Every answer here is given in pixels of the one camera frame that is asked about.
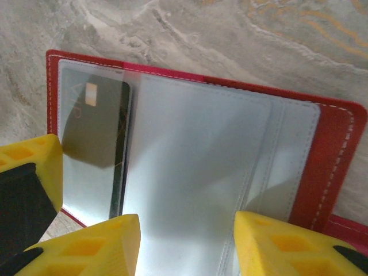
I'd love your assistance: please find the red leather card holder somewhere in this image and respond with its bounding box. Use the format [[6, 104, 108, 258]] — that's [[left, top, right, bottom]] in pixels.
[[45, 49, 368, 276]]

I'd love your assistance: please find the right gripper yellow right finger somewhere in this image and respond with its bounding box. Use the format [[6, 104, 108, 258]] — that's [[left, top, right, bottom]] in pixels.
[[233, 210, 368, 276]]

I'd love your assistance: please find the black credit card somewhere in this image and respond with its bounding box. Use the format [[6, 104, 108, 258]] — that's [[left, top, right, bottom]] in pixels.
[[62, 67, 133, 219]]

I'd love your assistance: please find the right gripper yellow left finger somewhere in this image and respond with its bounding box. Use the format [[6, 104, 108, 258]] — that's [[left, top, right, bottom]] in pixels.
[[5, 213, 142, 276]]

